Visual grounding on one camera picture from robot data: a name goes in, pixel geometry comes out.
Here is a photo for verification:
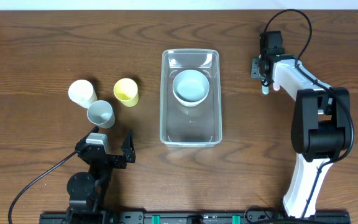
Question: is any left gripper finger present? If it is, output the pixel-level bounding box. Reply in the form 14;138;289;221
87;126;99;136
121;129;135;156

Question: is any grey bowl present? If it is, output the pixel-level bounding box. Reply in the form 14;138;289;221
172;70;210;96

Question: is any white bowl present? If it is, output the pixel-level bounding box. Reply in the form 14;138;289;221
174;93;207;107

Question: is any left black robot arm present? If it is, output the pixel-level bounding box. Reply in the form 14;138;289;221
67;126;136;223

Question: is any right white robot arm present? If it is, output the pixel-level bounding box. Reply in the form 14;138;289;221
251;48;354;218

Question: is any clear plastic container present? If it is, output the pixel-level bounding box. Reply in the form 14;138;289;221
159;49;223;147

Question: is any grey cup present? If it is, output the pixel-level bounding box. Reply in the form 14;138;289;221
87;100;116;129

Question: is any white cup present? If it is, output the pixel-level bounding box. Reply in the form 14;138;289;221
68;80;98;109

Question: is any yellow cup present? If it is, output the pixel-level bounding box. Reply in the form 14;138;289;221
113;78;139;107

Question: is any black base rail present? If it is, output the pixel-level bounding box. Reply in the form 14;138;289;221
39;209;351;224

